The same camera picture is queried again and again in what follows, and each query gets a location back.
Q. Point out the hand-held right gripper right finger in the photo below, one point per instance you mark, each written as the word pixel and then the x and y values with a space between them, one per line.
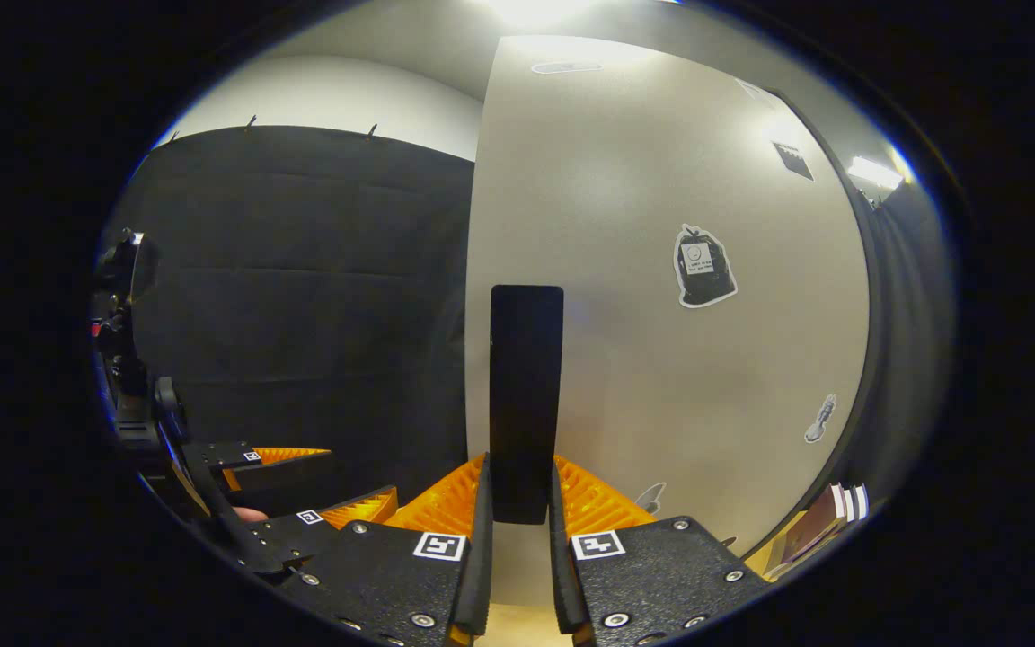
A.
pixel 562 557

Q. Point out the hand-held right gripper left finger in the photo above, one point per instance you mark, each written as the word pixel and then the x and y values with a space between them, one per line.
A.
pixel 482 557

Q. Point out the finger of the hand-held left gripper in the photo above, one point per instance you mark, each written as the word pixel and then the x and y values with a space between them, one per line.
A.
pixel 284 539
pixel 293 472

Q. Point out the white cabinet door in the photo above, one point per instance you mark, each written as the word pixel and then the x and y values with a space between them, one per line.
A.
pixel 661 359

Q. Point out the black backdrop cloth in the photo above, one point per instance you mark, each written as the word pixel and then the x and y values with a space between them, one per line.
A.
pixel 302 296

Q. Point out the white cover book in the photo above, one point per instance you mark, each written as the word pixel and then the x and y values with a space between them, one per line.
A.
pixel 859 501
pixel 843 505

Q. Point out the small ceiling light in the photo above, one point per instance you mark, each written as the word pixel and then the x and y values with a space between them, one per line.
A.
pixel 872 172

